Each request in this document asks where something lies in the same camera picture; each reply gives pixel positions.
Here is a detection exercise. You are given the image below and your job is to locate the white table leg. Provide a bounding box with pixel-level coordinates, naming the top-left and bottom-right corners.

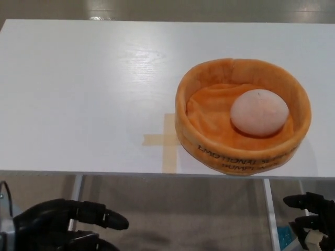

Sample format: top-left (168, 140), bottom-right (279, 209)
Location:
top-left (66, 174), bottom-right (85, 233)
top-left (297, 180), bottom-right (310, 196)
top-left (262, 178), bottom-right (278, 251)

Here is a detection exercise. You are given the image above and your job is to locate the orange plush round basket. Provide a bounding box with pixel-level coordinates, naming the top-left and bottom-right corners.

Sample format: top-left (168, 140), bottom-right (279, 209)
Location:
top-left (174, 58), bottom-right (312, 176)

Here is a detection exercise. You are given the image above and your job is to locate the beige masking tape strip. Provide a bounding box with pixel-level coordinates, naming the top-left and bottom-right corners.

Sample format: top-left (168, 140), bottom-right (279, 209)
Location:
top-left (162, 113), bottom-right (179, 174)
top-left (143, 133), bottom-right (182, 146)

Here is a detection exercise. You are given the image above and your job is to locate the pink round plush toy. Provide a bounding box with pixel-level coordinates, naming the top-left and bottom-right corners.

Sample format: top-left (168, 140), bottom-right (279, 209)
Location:
top-left (230, 88), bottom-right (290, 138)

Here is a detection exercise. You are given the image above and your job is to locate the blue-grey metal bar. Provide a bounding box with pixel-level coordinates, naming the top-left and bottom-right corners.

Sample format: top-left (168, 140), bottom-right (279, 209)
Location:
top-left (0, 192), bottom-right (13, 221)

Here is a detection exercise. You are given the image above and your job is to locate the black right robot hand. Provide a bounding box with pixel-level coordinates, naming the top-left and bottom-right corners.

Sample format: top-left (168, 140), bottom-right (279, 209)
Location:
top-left (283, 192), bottom-right (335, 251)

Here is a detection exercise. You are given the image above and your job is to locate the teal dotted object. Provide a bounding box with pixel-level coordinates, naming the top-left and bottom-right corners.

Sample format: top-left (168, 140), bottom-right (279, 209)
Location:
top-left (277, 226), bottom-right (296, 251)

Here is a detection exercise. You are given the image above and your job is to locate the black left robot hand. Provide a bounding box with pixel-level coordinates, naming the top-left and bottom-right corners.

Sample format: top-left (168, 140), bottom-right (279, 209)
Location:
top-left (13, 198), bottom-right (130, 251)

